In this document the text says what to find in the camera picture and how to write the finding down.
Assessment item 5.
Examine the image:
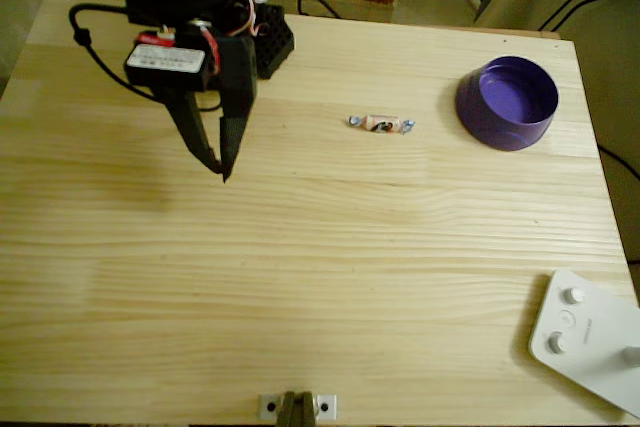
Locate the candy with twisted ends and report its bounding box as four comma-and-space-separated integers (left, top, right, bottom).
347, 111, 417, 136

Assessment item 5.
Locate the purple plastic bowl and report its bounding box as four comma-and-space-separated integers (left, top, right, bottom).
454, 55, 560, 152

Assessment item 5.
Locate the olive green clamp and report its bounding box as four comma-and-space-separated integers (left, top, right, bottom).
277, 390, 319, 427

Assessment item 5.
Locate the white lamp base with knobs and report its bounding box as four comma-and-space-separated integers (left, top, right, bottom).
528, 268, 640, 419

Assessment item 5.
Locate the black camera cable with ferrite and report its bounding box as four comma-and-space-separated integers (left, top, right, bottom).
68, 2, 222, 113

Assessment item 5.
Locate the silver metal bracket plate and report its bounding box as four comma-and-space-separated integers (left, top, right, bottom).
257, 394, 338, 421

